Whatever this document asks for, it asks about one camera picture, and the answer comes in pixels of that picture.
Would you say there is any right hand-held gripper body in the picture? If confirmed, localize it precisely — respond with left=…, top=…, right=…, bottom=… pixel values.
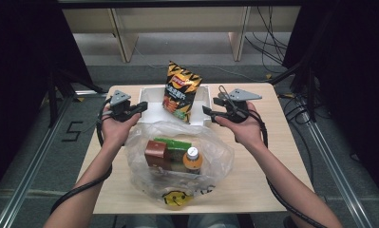
left=218, top=87, right=264, bottom=124

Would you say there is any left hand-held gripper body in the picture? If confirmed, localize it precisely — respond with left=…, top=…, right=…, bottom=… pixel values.
left=108, top=89, right=138, bottom=124

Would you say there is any white plastic bin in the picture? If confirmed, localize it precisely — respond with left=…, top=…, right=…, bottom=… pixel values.
left=138, top=85, right=213, bottom=127

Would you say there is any yellow black chip bag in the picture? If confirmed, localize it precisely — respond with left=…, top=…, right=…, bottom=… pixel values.
left=161, top=60, right=203, bottom=124

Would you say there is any clear plastic bag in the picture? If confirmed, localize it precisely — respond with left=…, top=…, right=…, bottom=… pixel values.
left=123, top=120, right=236, bottom=210

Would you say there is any brown carton box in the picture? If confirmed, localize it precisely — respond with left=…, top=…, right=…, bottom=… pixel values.
left=143, top=139, right=173, bottom=172

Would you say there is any green snack packet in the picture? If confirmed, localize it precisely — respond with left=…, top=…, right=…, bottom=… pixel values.
left=153, top=136, right=193, bottom=164

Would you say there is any orange drink bottle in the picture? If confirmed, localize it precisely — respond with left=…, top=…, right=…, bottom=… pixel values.
left=181, top=145, right=204, bottom=175

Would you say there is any person's left hand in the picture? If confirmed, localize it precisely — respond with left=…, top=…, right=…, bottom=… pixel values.
left=101, top=106, right=142, bottom=150

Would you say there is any person's right hand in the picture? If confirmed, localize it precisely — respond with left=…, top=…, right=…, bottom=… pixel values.
left=214, top=101, right=268, bottom=150

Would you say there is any black metal stand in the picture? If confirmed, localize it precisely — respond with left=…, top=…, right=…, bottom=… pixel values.
left=47, top=67, right=106, bottom=128
left=268, top=60, right=318, bottom=124

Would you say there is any beige desk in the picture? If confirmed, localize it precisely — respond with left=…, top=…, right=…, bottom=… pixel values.
left=62, top=6, right=302, bottom=64

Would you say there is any person's right leg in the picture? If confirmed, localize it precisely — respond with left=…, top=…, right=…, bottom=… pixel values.
left=190, top=214, right=242, bottom=228

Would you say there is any person's leg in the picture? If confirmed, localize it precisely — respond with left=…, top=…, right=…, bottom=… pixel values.
left=190, top=214, right=242, bottom=228
left=126, top=214, right=176, bottom=228

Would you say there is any person's left leg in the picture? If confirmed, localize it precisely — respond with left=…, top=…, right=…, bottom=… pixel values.
left=126, top=214, right=176, bottom=228

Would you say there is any dark curtain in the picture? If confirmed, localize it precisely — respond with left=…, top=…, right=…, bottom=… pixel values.
left=281, top=0, right=379, bottom=204
left=0, top=0, right=94, bottom=201

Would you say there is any black floor cable bundle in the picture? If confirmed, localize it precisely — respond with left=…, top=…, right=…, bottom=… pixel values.
left=244, top=6, right=290, bottom=74

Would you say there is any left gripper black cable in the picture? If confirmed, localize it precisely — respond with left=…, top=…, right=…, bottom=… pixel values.
left=49, top=96, right=114, bottom=216

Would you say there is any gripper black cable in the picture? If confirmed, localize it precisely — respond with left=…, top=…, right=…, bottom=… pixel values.
left=49, top=96, right=114, bottom=216
left=218, top=85, right=330, bottom=228

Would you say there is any aluminium floor rail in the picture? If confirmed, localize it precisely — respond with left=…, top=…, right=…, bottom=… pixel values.
left=304, top=119, right=374, bottom=228
left=0, top=94, right=77, bottom=228

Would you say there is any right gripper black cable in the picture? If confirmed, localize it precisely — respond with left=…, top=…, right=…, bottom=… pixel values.
left=218, top=85, right=330, bottom=228

